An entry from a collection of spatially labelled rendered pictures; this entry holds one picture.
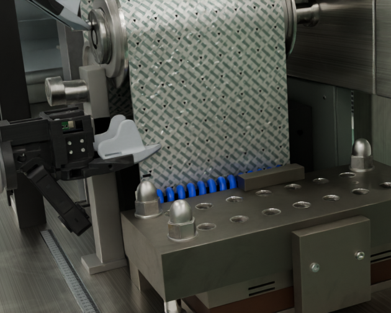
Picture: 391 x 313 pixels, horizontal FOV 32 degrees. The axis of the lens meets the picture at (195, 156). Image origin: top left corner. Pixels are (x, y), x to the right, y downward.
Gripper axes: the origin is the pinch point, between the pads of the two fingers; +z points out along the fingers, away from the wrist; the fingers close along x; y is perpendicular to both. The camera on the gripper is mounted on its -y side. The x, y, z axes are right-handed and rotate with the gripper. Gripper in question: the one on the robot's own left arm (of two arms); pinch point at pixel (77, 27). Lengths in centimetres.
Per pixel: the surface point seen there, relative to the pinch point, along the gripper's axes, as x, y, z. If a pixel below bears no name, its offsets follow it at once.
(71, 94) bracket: 0.5, -8.3, 4.2
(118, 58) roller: -6.4, -0.9, 5.3
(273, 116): -7.5, 4.6, 29.4
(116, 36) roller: -7.1, 1.3, 3.4
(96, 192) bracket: 0.5, -18.6, 15.2
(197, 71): -7.6, 3.5, 15.4
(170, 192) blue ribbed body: -10.5, -12.5, 20.2
